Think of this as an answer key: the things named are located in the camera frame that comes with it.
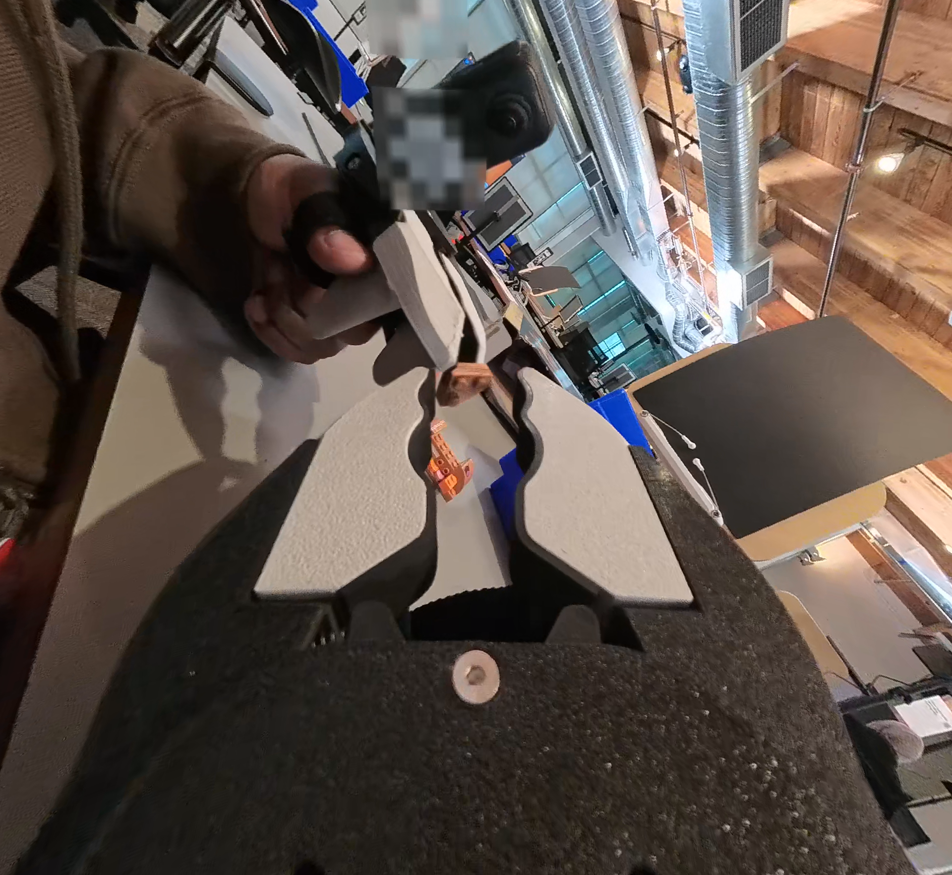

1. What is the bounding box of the black framed grey screen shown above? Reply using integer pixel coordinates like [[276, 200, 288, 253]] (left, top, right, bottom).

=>
[[465, 176, 533, 251]]

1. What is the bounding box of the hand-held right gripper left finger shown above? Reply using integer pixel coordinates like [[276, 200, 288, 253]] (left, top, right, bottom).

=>
[[253, 369, 437, 601]]

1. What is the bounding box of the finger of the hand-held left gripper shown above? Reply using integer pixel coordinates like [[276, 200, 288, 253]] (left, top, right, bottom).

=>
[[442, 253, 489, 364], [372, 220, 467, 374]]

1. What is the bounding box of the small wooden divider panel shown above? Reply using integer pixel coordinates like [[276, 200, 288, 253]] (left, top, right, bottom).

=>
[[773, 588, 856, 675]]

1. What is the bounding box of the small brown curved brick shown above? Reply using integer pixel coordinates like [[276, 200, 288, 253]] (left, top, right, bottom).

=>
[[436, 362, 493, 409]]

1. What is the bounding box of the black wood-edged divider panel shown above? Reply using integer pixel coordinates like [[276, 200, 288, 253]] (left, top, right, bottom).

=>
[[628, 315, 952, 563]]

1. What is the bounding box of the white metal frame rail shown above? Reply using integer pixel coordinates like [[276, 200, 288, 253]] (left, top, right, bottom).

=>
[[640, 410, 726, 526]]

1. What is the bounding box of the silver ventilation duct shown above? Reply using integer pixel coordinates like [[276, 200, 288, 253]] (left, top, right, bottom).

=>
[[673, 0, 793, 340], [513, 0, 670, 258]]

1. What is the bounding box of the brown brick-built toy animal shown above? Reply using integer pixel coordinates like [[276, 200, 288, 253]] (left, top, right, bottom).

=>
[[424, 423, 475, 502]]

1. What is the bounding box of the person's left forearm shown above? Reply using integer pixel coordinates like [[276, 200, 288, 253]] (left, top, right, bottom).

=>
[[63, 45, 317, 329]]

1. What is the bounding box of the blue plastic bin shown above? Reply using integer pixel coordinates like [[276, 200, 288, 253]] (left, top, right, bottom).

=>
[[488, 391, 655, 541]]

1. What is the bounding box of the black office chair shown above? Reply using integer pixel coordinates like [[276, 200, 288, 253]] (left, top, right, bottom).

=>
[[149, 0, 343, 117]]

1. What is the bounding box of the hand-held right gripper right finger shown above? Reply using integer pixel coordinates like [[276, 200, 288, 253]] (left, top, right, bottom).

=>
[[515, 367, 696, 610]]

